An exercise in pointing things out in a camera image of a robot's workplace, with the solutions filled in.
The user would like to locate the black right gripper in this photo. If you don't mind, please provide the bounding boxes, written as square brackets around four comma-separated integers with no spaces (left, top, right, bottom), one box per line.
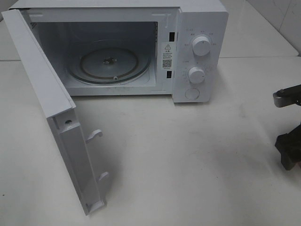
[275,125,301,170]

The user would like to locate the white round door button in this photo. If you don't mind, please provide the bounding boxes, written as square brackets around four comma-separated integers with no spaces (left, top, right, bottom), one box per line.
[185,88,199,100]

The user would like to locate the white microwave door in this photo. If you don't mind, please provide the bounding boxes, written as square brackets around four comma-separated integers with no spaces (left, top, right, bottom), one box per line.
[2,9,109,215]

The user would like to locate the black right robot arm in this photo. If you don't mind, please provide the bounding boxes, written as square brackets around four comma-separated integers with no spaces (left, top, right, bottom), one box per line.
[273,85,301,171]

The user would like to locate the lower white round knob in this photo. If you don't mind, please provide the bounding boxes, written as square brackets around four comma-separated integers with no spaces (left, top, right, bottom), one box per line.
[188,67,206,84]

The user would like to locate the white round knob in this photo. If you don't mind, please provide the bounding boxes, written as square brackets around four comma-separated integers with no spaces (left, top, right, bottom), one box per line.
[188,67,206,84]
[191,34,212,57]

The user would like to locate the upper white round knob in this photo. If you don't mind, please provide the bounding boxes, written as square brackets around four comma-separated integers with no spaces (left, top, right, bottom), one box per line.
[191,34,212,57]

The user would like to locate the white microwave oven body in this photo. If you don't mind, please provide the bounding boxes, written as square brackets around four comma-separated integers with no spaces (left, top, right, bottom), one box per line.
[7,0,229,103]

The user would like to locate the white warning label sticker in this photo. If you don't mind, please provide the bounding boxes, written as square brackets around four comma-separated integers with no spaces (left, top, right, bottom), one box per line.
[160,42,176,71]

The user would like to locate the glass microwave turntable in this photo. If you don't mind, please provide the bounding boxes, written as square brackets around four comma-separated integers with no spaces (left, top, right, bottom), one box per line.
[68,47,151,85]

